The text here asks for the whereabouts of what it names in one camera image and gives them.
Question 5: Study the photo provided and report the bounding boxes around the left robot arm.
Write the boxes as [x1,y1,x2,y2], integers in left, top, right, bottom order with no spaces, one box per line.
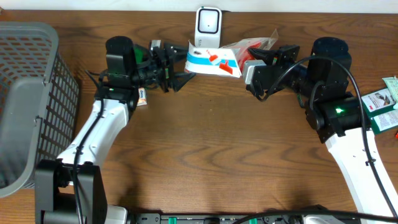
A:
[34,36,194,223]

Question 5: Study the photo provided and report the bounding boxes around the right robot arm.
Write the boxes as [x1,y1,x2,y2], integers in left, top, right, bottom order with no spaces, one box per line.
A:
[243,37,397,223]

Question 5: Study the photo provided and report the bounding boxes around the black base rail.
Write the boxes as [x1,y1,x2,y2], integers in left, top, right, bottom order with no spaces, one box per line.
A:
[105,212,368,224]

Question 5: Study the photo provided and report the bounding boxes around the red dustpan brush package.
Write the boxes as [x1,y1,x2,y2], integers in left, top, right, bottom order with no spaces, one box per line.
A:
[184,30,279,78]

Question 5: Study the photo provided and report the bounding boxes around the green lid white jar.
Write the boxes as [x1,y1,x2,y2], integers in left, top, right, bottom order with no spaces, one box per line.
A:
[134,44,149,63]

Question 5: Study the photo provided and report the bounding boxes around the pale green wipes packet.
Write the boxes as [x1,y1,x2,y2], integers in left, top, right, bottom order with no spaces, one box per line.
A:
[382,77,398,110]

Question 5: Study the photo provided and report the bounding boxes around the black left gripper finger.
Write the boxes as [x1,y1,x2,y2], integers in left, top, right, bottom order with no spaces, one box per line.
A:
[171,72,196,92]
[164,42,188,62]

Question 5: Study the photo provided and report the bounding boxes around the orange snack box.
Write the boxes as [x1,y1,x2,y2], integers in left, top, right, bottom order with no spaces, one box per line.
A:
[137,88,147,106]

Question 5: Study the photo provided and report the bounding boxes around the green grip gloves package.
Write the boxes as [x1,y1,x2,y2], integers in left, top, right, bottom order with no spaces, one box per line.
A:
[361,88,397,134]

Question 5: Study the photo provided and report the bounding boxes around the white barcode scanner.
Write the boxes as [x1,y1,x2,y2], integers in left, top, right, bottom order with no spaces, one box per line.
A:
[195,6,222,49]

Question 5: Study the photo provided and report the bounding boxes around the grey plastic mesh basket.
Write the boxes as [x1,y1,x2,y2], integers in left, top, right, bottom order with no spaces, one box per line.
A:
[1,22,80,197]

